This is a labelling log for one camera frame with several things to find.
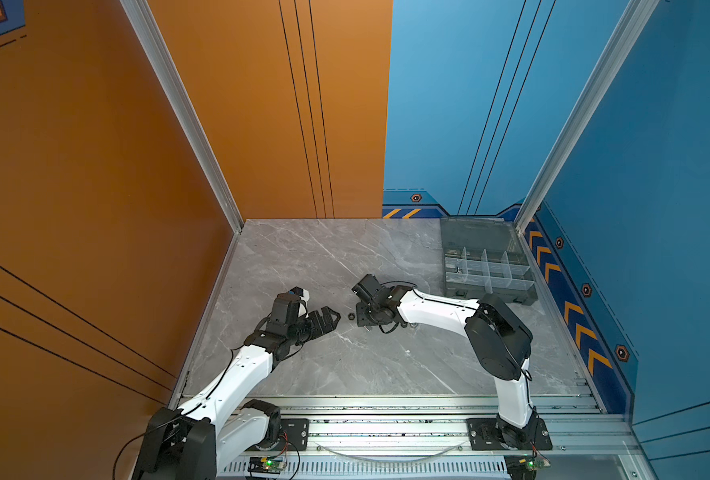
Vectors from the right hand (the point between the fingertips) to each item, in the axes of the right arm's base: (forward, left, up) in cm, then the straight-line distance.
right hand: (359, 318), depth 92 cm
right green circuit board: (-36, -42, -3) cm, 55 cm away
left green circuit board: (-36, +23, -4) cm, 43 cm away
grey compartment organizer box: (+23, -44, +2) cm, 50 cm away
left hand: (-3, +8, +6) cm, 11 cm away
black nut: (+2, +3, -2) cm, 4 cm away
